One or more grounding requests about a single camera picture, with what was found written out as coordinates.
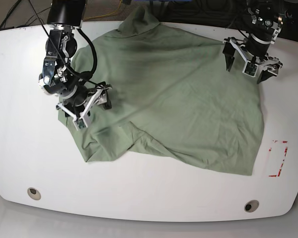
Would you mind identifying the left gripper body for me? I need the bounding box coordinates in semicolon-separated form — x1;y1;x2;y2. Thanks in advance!
223;35;283;67

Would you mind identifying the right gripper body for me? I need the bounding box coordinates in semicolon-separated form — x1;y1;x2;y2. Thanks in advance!
56;83;112;119

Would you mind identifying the green t-shirt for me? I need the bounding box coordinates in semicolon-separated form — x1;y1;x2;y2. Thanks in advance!
58;7;264;176

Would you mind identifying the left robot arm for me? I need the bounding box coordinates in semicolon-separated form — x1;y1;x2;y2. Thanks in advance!
223;0;283;84

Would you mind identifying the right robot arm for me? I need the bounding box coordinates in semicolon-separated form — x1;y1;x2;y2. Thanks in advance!
38;0;112;122

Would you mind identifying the red tape marking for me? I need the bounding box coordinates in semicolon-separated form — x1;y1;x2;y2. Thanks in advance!
265;140;289;178

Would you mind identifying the left table grommet hole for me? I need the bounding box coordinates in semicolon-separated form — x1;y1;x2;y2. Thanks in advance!
27;187;41;201

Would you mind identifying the table grommet hole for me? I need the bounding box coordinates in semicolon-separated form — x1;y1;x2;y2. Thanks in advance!
27;187;41;201
244;200;259;213

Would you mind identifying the right table grommet hole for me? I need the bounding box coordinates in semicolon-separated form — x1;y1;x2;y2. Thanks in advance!
244;200;259;213

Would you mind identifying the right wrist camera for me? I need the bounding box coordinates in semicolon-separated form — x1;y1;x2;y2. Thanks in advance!
73;118;90;130

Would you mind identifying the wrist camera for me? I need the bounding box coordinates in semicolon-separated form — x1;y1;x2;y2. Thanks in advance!
73;118;90;130
242;60;259;77

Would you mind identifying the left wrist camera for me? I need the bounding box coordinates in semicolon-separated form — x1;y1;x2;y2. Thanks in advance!
242;60;259;77

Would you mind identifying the yellow cable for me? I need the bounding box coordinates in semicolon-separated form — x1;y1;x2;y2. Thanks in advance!
80;0;122;23

